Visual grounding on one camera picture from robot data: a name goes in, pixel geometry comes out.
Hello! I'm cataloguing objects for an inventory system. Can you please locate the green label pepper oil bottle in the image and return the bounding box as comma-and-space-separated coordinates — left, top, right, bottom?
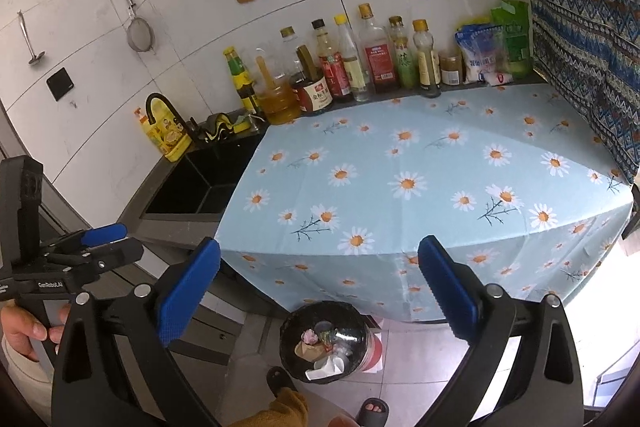
388, 15, 419, 90

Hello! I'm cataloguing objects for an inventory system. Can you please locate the black kitchen sink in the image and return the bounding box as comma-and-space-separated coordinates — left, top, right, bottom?
141, 133, 264, 221

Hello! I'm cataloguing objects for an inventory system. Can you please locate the small white red packet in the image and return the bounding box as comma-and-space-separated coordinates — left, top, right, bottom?
482, 72, 513, 87

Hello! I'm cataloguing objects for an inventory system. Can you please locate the large cooking oil jug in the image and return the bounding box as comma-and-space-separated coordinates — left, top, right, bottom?
254, 48, 302, 126

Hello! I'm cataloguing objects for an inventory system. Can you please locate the clear white vinegar bottle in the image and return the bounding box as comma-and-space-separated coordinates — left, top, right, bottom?
334, 13, 371, 103

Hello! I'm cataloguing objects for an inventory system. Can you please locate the pink snack wrapper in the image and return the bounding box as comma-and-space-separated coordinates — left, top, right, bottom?
300, 329, 319, 346

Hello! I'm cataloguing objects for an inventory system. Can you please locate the blue white salt bag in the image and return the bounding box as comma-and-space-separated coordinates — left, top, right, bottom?
454, 23, 506, 83

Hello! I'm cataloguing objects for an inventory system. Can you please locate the small sesame oil bottle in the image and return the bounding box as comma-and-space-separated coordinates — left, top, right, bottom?
412, 20, 440, 98

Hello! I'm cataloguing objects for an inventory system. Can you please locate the black wall switch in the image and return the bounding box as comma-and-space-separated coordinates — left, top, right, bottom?
47, 67, 75, 102

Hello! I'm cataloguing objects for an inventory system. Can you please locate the clear bottle gold cap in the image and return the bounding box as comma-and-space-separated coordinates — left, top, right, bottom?
280, 26, 304, 79

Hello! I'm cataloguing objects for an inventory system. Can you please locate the red label soy bottle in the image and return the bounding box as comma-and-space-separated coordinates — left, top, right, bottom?
311, 18, 352, 102

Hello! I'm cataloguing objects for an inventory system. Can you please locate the metal mesh strainer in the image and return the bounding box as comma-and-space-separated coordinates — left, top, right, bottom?
126, 0, 155, 53

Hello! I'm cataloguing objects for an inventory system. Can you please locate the yellow green sponge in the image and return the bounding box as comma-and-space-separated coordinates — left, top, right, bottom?
232, 115, 252, 134

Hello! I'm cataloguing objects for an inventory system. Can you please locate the green label sauce bottle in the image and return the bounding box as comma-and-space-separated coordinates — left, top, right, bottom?
224, 46, 262, 114

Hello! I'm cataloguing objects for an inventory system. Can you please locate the small brown jar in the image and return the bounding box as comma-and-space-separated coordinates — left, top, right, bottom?
439, 53, 463, 87

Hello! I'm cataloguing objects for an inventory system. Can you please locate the blue patterned curtain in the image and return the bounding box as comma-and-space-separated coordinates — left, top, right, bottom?
530, 0, 639, 181

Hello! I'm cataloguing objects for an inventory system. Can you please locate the black yellow cloth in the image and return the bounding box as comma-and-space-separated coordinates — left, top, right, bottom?
202, 113, 235, 143

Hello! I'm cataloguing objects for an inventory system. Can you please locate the yellow dish soap bottle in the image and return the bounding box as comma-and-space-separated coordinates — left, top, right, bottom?
134, 100, 192, 162

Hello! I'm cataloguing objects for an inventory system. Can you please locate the black sink faucet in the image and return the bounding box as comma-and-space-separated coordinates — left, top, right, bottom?
145, 92, 198, 142

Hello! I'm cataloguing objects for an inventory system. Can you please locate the beige left sleeve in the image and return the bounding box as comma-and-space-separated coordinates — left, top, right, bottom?
1, 336, 52, 426

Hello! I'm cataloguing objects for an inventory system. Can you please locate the hanging metal utensil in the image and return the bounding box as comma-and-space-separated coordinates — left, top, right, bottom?
17, 11, 46, 66

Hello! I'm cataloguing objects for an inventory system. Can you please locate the dark soy sauce jug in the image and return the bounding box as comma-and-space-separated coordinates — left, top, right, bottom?
292, 44, 333, 116

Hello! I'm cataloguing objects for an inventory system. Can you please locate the red label dark vinegar bottle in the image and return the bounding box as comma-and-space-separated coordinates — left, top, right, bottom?
358, 3, 399, 93

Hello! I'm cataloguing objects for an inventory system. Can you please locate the person's left hand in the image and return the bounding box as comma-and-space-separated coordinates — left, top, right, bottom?
1, 300, 70, 362

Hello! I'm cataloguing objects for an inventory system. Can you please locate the green snack bag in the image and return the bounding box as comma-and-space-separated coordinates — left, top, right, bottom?
490, 0, 532, 79

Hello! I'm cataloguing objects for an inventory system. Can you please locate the black slipper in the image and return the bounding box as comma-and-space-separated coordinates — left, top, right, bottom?
356, 398, 390, 427

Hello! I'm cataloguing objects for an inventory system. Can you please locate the daisy print tablecloth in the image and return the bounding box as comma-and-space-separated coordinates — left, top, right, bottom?
216, 83, 634, 322

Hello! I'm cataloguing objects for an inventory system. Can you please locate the black trash bin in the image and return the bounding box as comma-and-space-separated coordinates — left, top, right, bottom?
279, 301, 382, 385

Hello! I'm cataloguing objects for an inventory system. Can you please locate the white paper napkin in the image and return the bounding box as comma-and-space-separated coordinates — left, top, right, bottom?
305, 353, 348, 381

